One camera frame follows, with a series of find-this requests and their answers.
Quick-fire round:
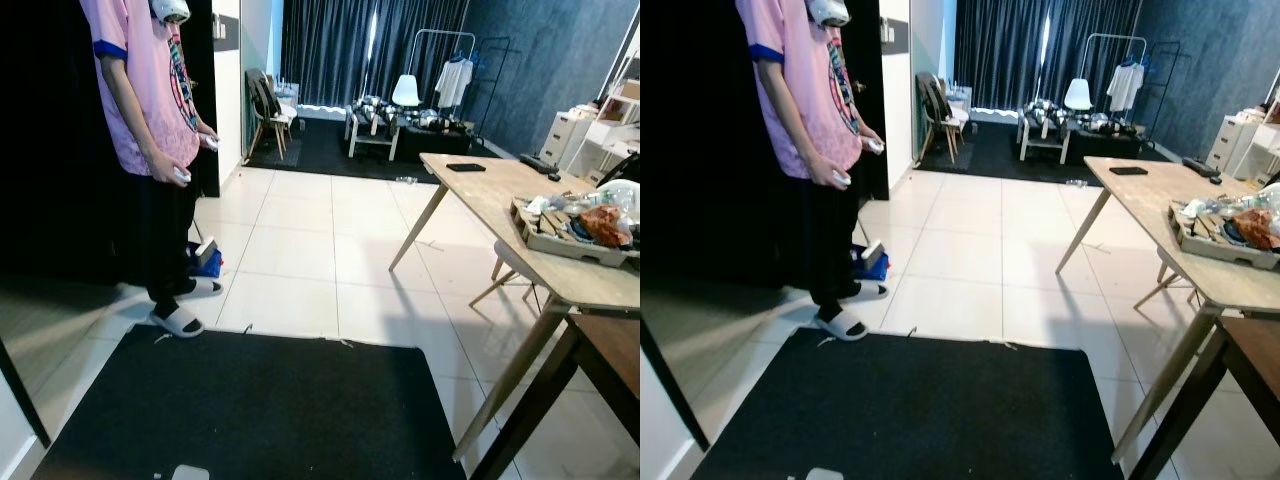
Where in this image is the brown tray of trash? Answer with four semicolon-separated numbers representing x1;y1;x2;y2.
510;195;641;269
1168;200;1280;271

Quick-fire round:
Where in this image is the orange snack bag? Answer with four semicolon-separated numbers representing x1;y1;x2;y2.
1232;208;1280;251
580;205;633;248

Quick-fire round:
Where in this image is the dark wooden table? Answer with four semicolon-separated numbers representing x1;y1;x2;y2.
470;315;641;480
1128;318;1280;480

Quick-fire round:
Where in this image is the white shelf unit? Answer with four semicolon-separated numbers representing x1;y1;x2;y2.
1240;100;1280;183
575;80;641;183

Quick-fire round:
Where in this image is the white drawer cabinet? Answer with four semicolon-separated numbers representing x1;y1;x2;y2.
538;110;596;169
1205;113;1263;173

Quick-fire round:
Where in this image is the white stool with wooden legs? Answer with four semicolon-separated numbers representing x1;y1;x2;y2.
468;240;546;311
1133;248;1206;311

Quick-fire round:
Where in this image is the light wooden table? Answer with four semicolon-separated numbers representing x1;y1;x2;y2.
1055;156;1280;466
388;153;641;463

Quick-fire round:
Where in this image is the black slanted furniture leg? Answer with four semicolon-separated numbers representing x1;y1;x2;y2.
640;320;711;453
0;338;51;448

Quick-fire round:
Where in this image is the person in pink shirt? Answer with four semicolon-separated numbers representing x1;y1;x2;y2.
735;0;889;343
78;0;226;339

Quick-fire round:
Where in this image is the blue and white floor device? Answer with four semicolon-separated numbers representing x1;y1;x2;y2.
188;237;224;278
853;240;889;282

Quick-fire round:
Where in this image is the white hanging shirt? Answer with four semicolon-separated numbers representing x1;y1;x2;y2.
435;58;475;109
1106;62;1146;112

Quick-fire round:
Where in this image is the white clothes rack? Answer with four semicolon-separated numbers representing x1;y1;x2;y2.
1082;33;1149;123
410;29;479;121

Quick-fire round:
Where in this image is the cluttered low bench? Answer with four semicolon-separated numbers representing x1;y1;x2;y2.
345;95;476;161
1017;98;1146;164

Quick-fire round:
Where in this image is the black floor mat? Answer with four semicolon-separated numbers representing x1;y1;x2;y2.
33;323;468;480
690;328;1126;480

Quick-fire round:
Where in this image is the wooden chair with dark clothes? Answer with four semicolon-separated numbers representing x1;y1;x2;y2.
245;68;299;161
915;72;969;166

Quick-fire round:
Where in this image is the black rug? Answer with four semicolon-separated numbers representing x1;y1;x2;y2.
915;122;1171;186
245;118;501;184

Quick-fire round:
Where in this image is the dark curtain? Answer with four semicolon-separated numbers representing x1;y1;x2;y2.
953;0;1141;111
281;0;471;109

